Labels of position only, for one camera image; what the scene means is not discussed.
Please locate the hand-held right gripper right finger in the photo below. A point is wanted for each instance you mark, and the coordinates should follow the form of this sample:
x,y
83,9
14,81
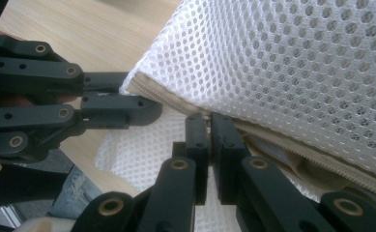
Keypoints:
x,y
266,199

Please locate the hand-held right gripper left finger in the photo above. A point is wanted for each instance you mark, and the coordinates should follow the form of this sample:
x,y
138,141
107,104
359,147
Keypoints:
x,y
176,193

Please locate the white mesh laundry bag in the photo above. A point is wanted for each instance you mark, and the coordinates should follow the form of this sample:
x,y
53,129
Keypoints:
x,y
272,64

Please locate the beige garment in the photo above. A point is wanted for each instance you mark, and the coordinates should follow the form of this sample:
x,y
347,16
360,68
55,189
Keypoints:
x,y
304,167

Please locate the metal floor rail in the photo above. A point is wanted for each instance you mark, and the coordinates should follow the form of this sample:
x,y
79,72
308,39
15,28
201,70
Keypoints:
x,y
13,216

